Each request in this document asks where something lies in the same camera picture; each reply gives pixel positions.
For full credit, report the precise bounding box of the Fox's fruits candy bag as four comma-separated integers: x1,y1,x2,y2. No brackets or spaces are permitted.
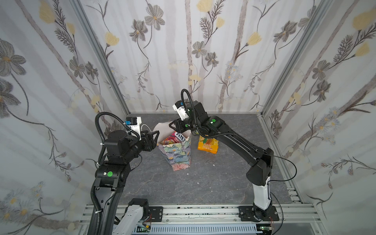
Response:
162,132,186,145

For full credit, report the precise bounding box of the floral paper gift bag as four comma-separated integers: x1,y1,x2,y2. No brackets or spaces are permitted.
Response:
153,122,192,171

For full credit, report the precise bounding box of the yellow mango snack bag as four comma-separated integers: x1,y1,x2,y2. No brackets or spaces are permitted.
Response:
197,136,219,154

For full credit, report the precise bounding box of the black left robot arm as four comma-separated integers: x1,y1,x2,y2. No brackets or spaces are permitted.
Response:
88,112,160,235

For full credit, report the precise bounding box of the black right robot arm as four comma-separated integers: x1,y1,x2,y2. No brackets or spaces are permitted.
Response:
169,89,277,222

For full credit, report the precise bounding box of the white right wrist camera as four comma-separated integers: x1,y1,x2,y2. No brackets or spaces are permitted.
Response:
172,100,189,120

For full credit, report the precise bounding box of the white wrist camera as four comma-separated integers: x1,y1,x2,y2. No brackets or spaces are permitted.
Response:
125,117,142,140
172,100,189,120

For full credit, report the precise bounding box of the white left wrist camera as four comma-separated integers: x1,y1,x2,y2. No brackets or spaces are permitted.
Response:
125,117,142,140

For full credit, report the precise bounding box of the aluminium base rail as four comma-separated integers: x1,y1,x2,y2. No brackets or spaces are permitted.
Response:
77,187,324,235

